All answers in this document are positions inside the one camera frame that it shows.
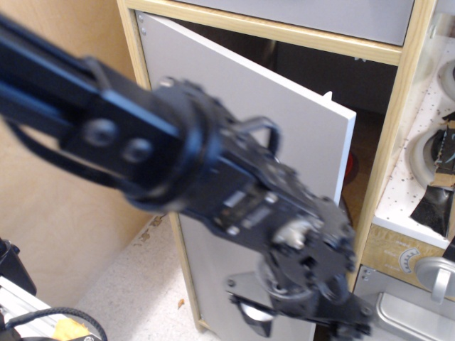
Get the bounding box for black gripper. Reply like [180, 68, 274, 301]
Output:
[226, 272, 373, 341]

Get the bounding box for silver toy fridge door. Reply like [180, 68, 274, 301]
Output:
[136, 11, 355, 340]

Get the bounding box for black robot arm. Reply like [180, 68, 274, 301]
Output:
[1, 18, 374, 340]

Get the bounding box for silver oven door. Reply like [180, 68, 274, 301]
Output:
[354, 266, 454, 340]

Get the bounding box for silver oven knob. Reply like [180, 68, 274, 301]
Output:
[415, 257, 454, 304]

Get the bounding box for red toy pan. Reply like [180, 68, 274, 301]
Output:
[344, 151, 359, 185]

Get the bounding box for white speckled toy countertop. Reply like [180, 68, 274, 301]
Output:
[373, 38, 454, 249]

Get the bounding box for orange tape piece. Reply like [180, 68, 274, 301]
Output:
[52, 318, 94, 340]

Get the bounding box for black box at left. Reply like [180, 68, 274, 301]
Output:
[1, 239, 37, 296]

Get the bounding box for silver upper freezer door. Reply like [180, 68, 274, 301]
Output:
[189, 0, 414, 45]

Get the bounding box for wooden toy kitchen frame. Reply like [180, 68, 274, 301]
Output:
[116, 0, 455, 341]

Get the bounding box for aluminium extrusion rail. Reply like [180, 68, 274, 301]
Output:
[1, 276, 62, 340]

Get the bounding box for black braided cable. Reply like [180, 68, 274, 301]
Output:
[3, 307, 107, 341]

